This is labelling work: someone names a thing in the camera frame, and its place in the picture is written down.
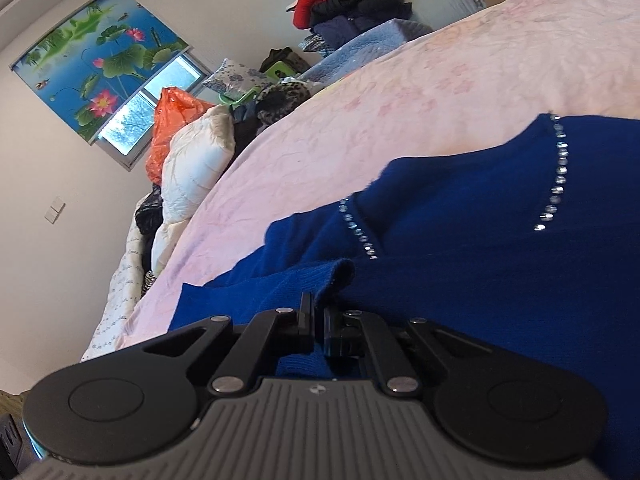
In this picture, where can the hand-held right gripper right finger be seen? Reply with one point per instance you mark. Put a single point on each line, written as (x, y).
(341, 340)

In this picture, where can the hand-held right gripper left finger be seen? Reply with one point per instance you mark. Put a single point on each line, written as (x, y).
(306, 321)

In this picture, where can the blue rhinestone sweater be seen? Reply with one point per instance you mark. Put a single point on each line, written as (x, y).
(475, 270)

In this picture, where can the pile of dark clothes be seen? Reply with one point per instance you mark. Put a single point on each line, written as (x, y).
(365, 2)

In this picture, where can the white patterned quilt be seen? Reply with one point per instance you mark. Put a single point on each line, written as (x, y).
(117, 305)

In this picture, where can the black cloth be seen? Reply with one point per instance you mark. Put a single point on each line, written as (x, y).
(149, 215)

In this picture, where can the white puffy quilt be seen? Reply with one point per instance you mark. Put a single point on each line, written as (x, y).
(195, 165)

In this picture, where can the leopard print cloth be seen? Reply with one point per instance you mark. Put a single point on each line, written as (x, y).
(282, 100)

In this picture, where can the orange plastic bag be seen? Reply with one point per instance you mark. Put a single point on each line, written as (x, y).
(172, 120)

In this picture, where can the blue floral pillow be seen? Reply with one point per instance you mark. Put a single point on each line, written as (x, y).
(235, 77)

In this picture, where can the green plastic stool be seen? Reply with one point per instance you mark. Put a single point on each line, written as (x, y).
(276, 69)

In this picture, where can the pink floral bed sheet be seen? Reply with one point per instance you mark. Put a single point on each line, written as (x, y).
(400, 85)

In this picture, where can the window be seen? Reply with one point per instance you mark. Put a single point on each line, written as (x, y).
(135, 120)

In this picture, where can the dark olive bag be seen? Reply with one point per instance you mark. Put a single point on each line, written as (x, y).
(282, 57)

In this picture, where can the light blue blanket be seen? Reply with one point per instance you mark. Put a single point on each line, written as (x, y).
(370, 42)

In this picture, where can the lotus print roller blind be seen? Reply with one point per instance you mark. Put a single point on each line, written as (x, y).
(95, 60)

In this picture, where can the white light switch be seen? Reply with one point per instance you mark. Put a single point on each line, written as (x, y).
(54, 210)

